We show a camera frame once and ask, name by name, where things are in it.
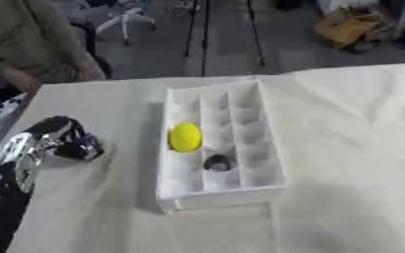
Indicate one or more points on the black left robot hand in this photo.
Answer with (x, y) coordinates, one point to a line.
(73, 138)

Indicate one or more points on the white compartment box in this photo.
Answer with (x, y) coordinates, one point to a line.
(220, 145)

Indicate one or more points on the tan cardboard box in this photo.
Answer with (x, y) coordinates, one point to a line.
(347, 26)

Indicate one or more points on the person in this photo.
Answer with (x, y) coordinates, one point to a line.
(27, 39)

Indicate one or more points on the yellow egg-shaped toy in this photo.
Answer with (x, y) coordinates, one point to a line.
(185, 137)

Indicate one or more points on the white office chair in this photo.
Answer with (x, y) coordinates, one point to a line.
(122, 19)

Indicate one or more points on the small dark round object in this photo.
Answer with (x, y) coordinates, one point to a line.
(218, 163)

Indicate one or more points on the black tripod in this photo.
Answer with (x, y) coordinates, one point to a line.
(212, 29)

